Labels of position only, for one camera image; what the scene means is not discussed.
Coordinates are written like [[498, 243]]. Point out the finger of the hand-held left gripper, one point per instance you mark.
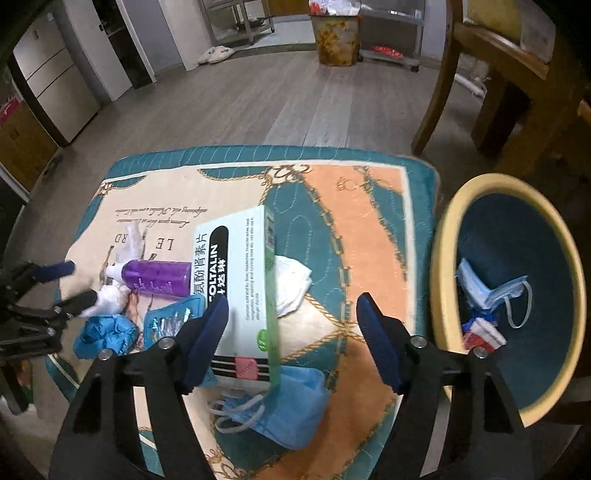
[[57, 271], [78, 302]]

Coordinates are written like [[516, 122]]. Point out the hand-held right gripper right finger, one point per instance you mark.
[[378, 346]]

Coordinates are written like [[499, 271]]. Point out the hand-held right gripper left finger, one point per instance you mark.
[[207, 346]]

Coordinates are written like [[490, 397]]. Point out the white tissue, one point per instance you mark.
[[291, 281], [111, 300]]

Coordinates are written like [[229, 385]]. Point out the blue glove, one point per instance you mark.
[[106, 334]]

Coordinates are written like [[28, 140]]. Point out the blue blister pack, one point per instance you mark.
[[161, 323]]

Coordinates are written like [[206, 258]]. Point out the white green medicine box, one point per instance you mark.
[[249, 277]]

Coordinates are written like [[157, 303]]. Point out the purple plastic bottle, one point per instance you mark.
[[161, 277]]

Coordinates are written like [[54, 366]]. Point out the blue face mask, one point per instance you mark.
[[485, 290], [286, 406]]

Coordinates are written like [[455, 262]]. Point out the red white packet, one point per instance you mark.
[[485, 334]]

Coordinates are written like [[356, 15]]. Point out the blue bin with yellow rim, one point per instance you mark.
[[531, 221]]

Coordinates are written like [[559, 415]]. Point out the teal orange printed seat cushion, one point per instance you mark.
[[369, 230]]

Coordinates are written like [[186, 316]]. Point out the wooden cabinet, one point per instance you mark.
[[23, 147]]

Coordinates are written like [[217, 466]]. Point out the pink box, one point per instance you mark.
[[9, 111]]

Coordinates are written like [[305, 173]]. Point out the white refrigerator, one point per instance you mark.
[[55, 78]]

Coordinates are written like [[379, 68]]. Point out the white door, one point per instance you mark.
[[99, 50]]

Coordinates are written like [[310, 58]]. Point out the white power strip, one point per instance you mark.
[[473, 84]]

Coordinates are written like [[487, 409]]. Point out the metal shelf rack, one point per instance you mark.
[[240, 23]]

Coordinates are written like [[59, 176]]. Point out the floral metal bin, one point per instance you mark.
[[334, 41]]

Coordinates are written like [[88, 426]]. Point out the wooden chair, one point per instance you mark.
[[498, 55]]

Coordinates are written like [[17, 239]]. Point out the black wok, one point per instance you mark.
[[256, 21]]

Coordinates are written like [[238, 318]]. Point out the grey plastic trolley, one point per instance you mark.
[[392, 27]]

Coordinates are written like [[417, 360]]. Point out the crumpled white plastic bags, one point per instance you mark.
[[334, 7]]

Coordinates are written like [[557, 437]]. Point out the yellow bag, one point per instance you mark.
[[480, 10]]

